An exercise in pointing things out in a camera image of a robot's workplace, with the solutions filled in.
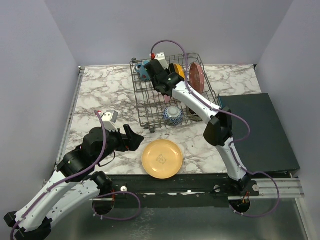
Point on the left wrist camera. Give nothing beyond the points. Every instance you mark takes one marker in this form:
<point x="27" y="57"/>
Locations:
<point x="109" y="119"/>

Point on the dark blue box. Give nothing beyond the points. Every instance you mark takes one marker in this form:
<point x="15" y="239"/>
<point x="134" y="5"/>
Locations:
<point x="267" y="148"/>

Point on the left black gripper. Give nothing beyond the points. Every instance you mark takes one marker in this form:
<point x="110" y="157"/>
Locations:
<point x="132" y="144"/>

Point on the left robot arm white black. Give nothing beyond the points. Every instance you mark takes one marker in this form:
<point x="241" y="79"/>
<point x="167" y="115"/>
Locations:
<point x="74" y="182"/>

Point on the grey wire dish rack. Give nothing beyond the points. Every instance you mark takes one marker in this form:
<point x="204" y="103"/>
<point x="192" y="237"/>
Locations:
<point x="151" y="105"/>

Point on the plain pink plate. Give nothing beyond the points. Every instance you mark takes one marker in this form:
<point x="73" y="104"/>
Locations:
<point x="167" y="99"/>

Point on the pink dotted plate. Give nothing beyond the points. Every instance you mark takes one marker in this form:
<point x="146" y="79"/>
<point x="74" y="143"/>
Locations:
<point x="196" y="77"/>

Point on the dark brown patterned bowl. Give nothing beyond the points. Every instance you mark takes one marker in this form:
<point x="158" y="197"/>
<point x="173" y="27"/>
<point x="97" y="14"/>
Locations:
<point x="193" y="116"/>

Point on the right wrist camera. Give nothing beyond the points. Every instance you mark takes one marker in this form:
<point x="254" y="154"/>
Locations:
<point x="161" y="57"/>

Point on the tan bear print plate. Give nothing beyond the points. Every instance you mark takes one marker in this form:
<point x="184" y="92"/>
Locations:
<point x="162" y="159"/>

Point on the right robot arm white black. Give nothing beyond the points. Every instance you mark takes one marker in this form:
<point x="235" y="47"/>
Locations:
<point x="218" y="131"/>

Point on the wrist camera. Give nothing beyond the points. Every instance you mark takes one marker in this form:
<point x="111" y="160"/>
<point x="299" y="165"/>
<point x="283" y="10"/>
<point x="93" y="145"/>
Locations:
<point x="109" y="119"/>
<point x="161" y="57"/>

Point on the blue mug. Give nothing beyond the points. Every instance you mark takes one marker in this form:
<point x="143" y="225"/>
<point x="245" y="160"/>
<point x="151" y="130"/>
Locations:
<point x="142" y="72"/>

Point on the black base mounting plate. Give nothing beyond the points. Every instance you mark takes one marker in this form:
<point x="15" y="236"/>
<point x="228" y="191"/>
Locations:
<point x="184" y="190"/>

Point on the red blue patterned bowl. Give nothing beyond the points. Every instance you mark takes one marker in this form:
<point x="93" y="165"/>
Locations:
<point x="173" y="116"/>

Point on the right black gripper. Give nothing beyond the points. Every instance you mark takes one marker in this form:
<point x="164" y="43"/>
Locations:
<point x="168" y="74"/>

